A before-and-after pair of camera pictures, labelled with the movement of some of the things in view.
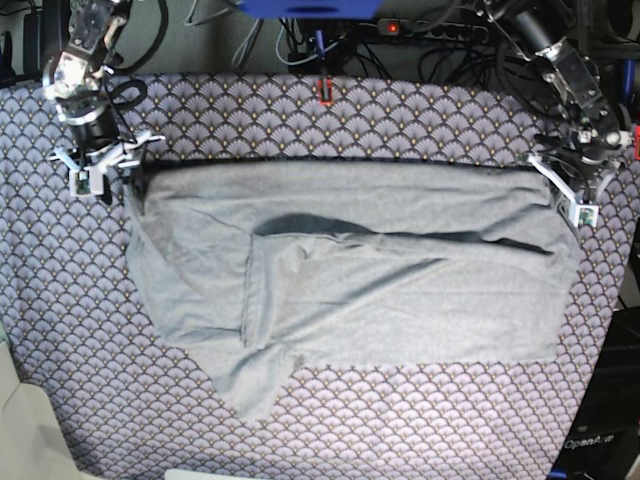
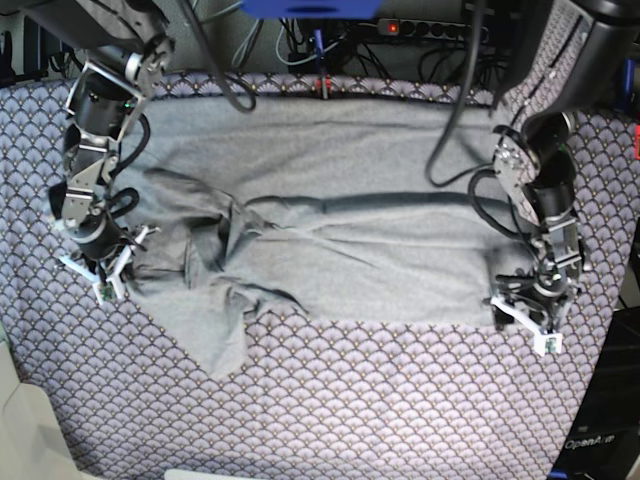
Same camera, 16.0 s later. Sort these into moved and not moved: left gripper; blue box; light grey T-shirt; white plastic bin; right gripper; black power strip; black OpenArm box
Moved: light grey T-shirt; left gripper; right gripper
Not moved: black power strip; blue box; black OpenArm box; white plastic bin
